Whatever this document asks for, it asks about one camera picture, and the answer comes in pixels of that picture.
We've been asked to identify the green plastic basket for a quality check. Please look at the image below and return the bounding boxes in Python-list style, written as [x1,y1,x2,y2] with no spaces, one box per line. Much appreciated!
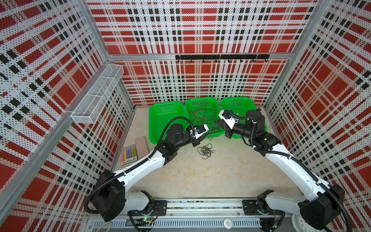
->
[149,101,186,145]
[184,97,224,140]
[221,97,267,139]

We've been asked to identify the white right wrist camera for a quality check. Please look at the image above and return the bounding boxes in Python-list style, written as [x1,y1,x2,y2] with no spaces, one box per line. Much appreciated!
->
[218,110,239,129]

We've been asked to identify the coloured marker pack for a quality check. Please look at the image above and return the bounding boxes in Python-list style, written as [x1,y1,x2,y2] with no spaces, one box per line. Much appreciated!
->
[121,145,138,166]

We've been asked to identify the left green plastic basket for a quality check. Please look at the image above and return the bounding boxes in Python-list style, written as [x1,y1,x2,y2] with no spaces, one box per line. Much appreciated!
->
[149,101,186,145]

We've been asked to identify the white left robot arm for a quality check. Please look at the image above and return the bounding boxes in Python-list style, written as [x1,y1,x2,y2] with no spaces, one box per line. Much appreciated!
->
[84,117,209,222]

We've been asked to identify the white wire mesh shelf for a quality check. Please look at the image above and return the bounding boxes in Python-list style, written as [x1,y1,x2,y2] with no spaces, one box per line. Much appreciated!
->
[71,64,124,124]

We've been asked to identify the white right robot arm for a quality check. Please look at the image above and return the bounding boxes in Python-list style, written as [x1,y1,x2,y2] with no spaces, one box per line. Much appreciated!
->
[215,109,353,232]

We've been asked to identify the white round clock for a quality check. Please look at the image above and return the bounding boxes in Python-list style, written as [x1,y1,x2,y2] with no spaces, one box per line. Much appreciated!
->
[291,215,316,232]

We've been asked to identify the red thin cable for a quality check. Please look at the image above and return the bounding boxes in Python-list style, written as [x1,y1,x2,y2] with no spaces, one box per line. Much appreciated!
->
[190,100,222,128]

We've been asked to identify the metal base rail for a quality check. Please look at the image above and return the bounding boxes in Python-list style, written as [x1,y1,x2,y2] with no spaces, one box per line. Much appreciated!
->
[82,198,295,232]

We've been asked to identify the black hook rail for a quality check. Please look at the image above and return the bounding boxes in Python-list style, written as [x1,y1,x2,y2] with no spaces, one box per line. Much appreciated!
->
[175,54,270,61]

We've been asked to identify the right green plastic basket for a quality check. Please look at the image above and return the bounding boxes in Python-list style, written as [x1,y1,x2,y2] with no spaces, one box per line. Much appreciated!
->
[221,97,267,139]

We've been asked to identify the black thin cable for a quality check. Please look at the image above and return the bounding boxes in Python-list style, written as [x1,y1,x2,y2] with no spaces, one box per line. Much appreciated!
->
[206,124,221,141]
[197,143,215,160]

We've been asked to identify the pink eraser block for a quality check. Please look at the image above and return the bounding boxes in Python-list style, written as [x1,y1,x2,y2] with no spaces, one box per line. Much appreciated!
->
[135,136,149,160]

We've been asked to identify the middle green plastic basket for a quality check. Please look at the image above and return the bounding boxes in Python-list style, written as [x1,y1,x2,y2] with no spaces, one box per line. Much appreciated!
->
[184,97,224,140]

